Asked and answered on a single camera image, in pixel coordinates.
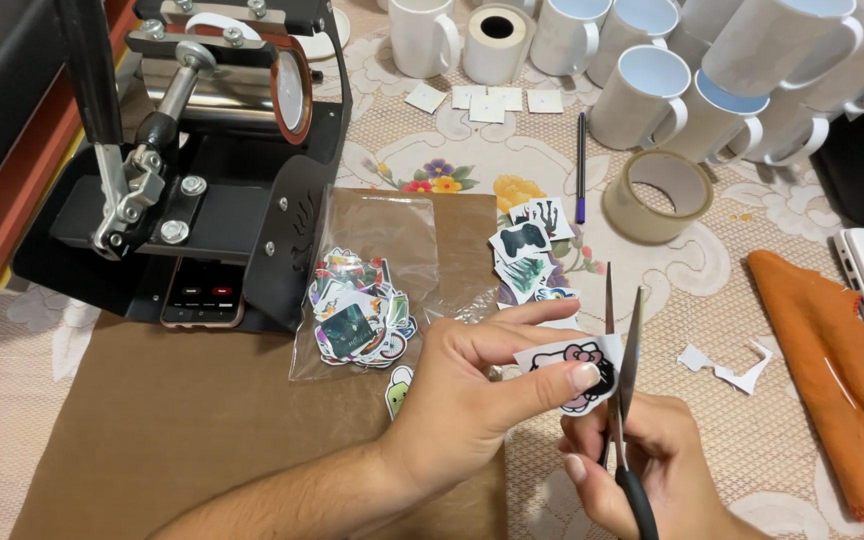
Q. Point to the floral lace tablecloth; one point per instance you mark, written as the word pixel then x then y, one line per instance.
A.
pixel 702 300

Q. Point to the black orange flat heat press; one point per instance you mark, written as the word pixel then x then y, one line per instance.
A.
pixel 4 112

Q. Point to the dark purple pen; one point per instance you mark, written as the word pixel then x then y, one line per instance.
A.
pixel 580 172

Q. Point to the white paper tape roll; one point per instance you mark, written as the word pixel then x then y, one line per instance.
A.
pixel 488 60

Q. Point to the green cartoon sticker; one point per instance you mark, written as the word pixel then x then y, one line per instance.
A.
pixel 398 394

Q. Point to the pink bow cat sticker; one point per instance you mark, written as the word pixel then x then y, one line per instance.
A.
pixel 552 358

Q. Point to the white round plate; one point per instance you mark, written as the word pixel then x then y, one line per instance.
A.
pixel 327 41

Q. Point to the black game controller sticker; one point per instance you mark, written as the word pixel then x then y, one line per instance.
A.
pixel 520 241

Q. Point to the person's left hand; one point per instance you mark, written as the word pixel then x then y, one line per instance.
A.
pixel 447 405

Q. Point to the dark green sticker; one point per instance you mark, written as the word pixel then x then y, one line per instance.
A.
pixel 526 276

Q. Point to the clear packing tape roll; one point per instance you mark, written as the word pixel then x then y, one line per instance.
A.
pixel 627 217

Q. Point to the smartphone with pink case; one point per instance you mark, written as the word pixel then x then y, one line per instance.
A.
pixel 203 296

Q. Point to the black hand print sticker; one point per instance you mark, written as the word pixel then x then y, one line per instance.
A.
pixel 544 217

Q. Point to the small white paper scrap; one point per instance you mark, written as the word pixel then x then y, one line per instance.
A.
pixel 694 358

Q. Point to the blue yellow sticker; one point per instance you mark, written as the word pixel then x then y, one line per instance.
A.
pixel 556 294

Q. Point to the brown paper sheet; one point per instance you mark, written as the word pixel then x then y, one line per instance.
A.
pixel 177 435

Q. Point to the pile of colourful stickers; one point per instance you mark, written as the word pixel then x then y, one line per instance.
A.
pixel 349 322

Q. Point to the clear plastic bag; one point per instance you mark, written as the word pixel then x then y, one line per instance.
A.
pixel 394 232

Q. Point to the group of white mugs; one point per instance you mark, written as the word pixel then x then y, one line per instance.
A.
pixel 642 97

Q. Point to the person's right hand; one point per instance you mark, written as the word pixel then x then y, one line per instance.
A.
pixel 664 465

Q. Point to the black mug heat press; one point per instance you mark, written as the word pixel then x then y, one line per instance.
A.
pixel 252 195

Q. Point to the small white paper square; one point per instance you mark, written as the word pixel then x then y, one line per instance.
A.
pixel 487 111
pixel 463 96
pixel 511 96
pixel 544 101
pixel 426 98

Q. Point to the orange cloth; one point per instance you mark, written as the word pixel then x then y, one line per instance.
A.
pixel 837 375

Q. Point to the long white paper scrap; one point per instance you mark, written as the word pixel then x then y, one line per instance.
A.
pixel 743 375

